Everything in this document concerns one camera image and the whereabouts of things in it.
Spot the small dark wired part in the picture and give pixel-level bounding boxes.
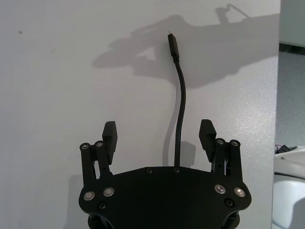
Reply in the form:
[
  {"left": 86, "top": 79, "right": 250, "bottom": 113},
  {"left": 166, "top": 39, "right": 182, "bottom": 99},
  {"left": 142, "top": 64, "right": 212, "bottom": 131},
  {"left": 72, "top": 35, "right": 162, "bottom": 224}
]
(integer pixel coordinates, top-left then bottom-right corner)
[{"left": 274, "top": 144, "right": 291, "bottom": 154}]

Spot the thin black cable with plug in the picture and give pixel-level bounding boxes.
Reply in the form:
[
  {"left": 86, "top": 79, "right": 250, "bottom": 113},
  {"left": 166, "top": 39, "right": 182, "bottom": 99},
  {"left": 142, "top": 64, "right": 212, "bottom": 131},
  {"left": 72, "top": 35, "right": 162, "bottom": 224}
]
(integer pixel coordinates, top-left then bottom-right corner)
[{"left": 167, "top": 30, "right": 182, "bottom": 168}]

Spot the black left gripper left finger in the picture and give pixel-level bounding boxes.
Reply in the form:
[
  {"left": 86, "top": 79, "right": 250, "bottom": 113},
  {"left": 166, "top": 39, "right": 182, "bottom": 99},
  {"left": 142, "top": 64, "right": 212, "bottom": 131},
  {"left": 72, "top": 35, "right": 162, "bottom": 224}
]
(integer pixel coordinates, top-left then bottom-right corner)
[{"left": 80, "top": 121, "right": 118, "bottom": 187}]

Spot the white rounded plastic object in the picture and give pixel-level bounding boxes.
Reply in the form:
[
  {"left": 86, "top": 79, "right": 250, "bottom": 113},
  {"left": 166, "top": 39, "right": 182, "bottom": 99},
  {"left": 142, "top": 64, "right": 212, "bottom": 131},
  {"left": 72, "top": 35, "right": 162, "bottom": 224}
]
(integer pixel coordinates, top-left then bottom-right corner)
[{"left": 273, "top": 145, "right": 305, "bottom": 229}]

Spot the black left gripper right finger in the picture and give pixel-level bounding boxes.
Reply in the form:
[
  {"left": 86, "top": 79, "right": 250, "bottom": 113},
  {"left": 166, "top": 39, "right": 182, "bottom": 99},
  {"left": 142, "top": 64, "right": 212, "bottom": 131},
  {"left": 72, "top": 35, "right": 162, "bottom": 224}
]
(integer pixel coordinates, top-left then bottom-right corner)
[{"left": 198, "top": 119, "right": 244, "bottom": 186}]

